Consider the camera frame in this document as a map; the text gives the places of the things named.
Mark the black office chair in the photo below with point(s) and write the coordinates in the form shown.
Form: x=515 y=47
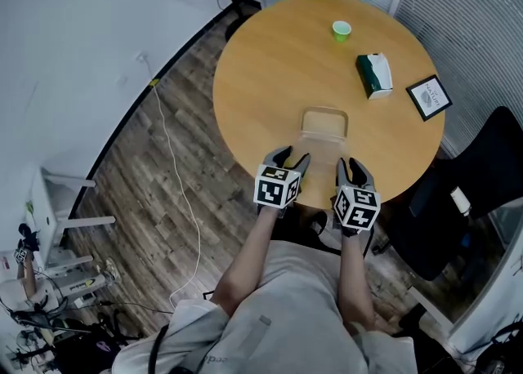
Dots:
x=461 y=160

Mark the person's black shoe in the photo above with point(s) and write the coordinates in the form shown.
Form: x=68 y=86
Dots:
x=319 y=223

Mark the person's grey shirt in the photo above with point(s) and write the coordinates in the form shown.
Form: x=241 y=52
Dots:
x=294 y=315

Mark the white wall socket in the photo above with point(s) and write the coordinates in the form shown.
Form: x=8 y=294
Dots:
x=142 y=56

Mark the green and white tissue box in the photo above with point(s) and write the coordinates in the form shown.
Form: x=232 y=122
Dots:
x=375 y=75

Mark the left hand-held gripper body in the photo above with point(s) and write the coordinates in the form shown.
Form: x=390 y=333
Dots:
x=273 y=190

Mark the person's right forearm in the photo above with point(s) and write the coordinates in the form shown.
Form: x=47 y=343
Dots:
x=353 y=278

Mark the white box with yellow mark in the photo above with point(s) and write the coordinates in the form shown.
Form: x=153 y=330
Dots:
x=88 y=284

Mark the white window blinds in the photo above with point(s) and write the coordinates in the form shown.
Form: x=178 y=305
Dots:
x=470 y=25

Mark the white bottle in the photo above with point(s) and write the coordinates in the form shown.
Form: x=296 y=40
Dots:
x=460 y=200

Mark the black framed picture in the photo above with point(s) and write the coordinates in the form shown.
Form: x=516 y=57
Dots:
x=428 y=97

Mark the clear plastic container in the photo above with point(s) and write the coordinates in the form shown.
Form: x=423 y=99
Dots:
x=324 y=135

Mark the green paper cup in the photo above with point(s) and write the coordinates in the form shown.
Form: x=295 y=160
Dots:
x=341 y=31

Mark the person's left forearm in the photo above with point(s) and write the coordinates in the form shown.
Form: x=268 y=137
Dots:
x=247 y=258

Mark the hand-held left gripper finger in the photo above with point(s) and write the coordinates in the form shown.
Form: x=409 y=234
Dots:
x=277 y=154
x=302 y=164

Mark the round wooden table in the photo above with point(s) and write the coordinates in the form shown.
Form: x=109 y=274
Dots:
x=278 y=86

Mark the white side table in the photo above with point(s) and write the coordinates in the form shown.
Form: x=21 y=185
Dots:
x=53 y=217

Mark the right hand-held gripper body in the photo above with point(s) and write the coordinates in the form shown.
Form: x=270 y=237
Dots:
x=356 y=209

